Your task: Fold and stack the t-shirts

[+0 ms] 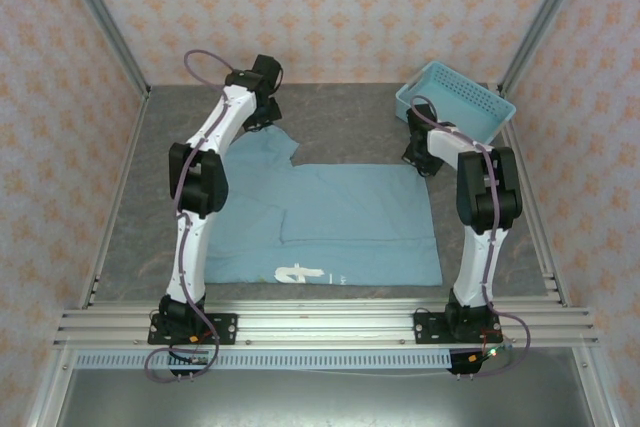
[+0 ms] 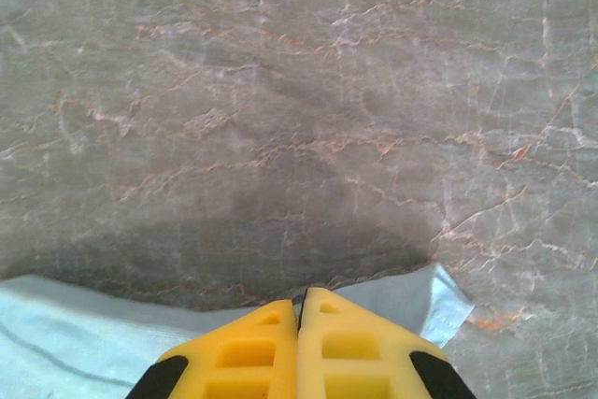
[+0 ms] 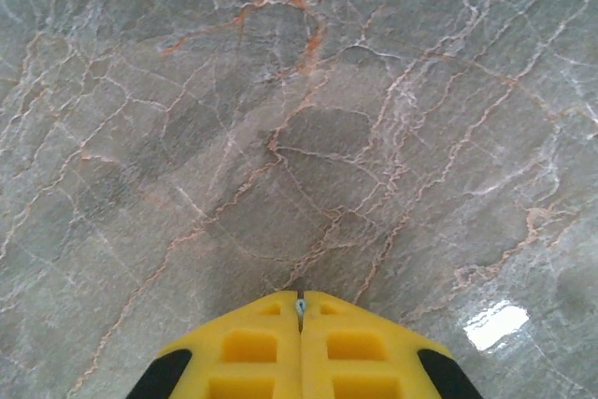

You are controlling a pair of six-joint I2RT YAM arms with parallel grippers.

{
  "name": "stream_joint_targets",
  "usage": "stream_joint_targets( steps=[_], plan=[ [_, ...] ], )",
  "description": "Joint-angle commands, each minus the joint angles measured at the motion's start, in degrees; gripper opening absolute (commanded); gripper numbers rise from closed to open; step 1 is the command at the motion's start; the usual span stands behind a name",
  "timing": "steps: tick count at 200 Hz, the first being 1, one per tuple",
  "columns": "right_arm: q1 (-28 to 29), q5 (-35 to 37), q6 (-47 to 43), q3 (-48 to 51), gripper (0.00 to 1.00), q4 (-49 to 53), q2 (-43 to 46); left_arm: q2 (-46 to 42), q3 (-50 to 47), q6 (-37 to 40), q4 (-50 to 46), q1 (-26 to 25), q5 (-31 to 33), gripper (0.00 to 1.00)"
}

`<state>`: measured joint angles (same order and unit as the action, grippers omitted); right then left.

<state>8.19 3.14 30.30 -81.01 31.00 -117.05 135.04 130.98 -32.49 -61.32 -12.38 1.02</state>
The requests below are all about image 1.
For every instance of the light blue t-shirt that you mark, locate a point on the light blue t-shirt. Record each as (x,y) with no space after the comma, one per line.
(350,207)

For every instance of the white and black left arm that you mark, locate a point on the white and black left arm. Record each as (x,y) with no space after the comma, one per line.
(192,257)

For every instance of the light blue perforated plastic basket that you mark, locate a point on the light blue perforated plastic basket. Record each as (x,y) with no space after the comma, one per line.
(460,92)

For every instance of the small electronics board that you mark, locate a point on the small electronics board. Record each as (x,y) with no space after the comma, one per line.
(472,358)
(195,360)

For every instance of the grey metal sheet panel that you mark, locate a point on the grey metal sheet panel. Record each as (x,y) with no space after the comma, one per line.
(320,402)

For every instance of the aluminium side rail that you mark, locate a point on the aluminium side rail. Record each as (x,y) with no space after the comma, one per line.
(103,247)
(537,217)

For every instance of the aluminium frame post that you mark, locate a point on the aluminium frame post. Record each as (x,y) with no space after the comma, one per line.
(106,22)
(542,22)

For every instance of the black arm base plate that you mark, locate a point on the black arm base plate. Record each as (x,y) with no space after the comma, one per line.
(227,329)
(425,329)

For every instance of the wide aluminium base rail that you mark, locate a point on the wide aluminium base rail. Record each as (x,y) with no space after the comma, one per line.
(325,322)

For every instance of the short aluminium frame leg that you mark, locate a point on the short aluminium frame leg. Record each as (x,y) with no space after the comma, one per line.
(592,392)
(50,392)

